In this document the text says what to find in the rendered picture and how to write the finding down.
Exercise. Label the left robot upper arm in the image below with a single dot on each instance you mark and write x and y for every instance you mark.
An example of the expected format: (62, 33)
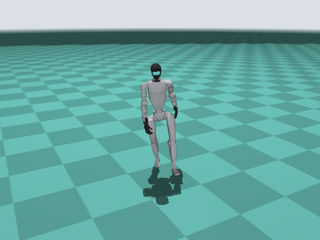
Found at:
(170, 88)

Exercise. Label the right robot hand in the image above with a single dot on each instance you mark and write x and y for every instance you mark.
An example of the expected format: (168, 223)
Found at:
(147, 127)

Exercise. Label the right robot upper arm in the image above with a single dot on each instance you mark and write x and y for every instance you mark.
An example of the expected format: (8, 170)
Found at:
(143, 88)

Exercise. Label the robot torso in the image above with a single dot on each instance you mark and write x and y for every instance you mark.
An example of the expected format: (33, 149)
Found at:
(157, 92)

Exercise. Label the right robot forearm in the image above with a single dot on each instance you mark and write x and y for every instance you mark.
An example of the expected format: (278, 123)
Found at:
(143, 112)

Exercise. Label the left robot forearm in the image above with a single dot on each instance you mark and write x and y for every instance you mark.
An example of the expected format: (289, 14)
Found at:
(174, 102)

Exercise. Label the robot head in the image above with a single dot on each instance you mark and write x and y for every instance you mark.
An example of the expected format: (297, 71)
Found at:
(156, 68)

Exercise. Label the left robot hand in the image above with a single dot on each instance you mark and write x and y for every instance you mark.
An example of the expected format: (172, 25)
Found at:
(176, 112)

